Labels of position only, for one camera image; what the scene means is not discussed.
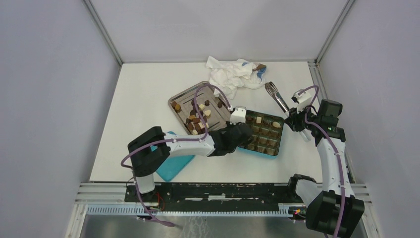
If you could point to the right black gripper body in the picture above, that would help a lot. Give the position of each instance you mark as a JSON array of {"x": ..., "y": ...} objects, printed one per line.
[{"x": 298, "y": 121}]

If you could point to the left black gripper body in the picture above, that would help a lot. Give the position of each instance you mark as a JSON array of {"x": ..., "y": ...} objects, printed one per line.
[{"x": 232, "y": 148}]

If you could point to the teal chocolate box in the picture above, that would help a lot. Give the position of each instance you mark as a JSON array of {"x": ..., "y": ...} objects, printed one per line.
[{"x": 266, "y": 138}]

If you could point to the white oval chocolate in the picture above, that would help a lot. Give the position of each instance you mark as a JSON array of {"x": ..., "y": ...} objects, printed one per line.
[{"x": 276, "y": 124}]

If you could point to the steel tongs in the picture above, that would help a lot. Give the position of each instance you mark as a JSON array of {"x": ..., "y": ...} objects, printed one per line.
[{"x": 273, "y": 92}]

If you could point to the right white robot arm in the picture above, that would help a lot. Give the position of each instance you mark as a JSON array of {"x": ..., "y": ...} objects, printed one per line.
[{"x": 332, "y": 209}]

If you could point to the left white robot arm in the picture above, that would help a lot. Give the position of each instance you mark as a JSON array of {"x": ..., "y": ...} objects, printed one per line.
[{"x": 151, "y": 149}]

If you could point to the steel tray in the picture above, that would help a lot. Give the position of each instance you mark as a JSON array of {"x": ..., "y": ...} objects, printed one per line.
[{"x": 220, "y": 115}]

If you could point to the white crumpled cloth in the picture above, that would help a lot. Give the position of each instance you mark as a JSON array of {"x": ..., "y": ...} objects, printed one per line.
[{"x": 229, "y": 76}]

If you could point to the teal box lid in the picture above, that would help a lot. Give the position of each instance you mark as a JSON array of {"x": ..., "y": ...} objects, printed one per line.
[{"x": 171, "y": 167}]

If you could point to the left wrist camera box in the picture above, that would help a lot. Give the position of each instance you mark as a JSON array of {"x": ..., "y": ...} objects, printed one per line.
[{"x": 238, "y": 115}]

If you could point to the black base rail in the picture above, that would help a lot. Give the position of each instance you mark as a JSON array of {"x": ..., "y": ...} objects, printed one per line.
[{"x": 221, "y": 197}]

